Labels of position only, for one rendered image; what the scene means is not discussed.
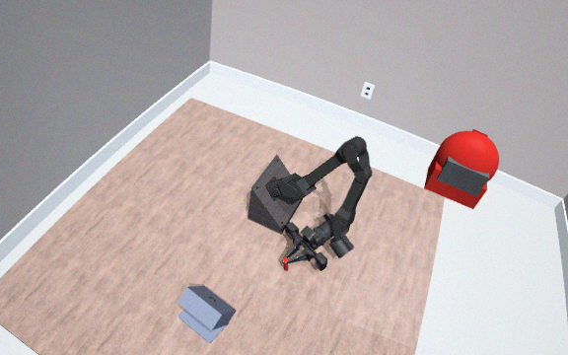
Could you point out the dark grey sloped panel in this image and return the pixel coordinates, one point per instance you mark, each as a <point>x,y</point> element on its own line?
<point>205,312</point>

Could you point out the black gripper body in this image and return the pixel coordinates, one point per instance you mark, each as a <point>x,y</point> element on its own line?
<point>292,231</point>

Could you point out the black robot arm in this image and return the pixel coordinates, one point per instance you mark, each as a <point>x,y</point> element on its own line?
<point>336,225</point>

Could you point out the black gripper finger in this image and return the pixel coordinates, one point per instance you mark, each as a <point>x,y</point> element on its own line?
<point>294,248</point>
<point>302,256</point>

